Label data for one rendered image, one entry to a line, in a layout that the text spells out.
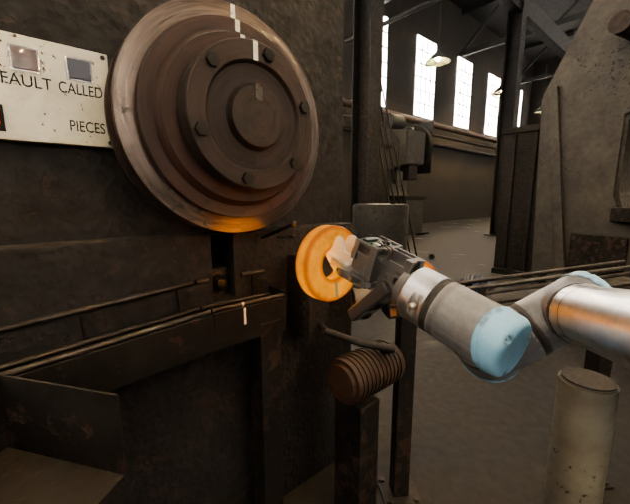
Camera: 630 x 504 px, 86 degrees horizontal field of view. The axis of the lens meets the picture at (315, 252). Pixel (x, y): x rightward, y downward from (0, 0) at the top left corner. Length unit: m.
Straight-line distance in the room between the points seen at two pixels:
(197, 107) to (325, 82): 0.60
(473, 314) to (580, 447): 0.68
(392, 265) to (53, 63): 0.72
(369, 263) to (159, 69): 0.51
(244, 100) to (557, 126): 2.79
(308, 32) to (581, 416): 1.24
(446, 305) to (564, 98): 2.88
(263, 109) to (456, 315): 0.51
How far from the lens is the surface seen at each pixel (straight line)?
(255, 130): 0.71
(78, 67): 0.86
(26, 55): 0.86
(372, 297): 0.60
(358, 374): 0.94
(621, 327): 0.45
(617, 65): 3.21
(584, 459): 1.15
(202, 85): 0.69
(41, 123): 0.84
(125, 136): 0.72
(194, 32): 0.79
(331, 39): 1.26
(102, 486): 0.57
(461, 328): 0.51
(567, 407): 1.10
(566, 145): 3.22
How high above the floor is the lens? 0.96
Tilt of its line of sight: 9 degrees down
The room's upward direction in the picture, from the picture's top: straight up
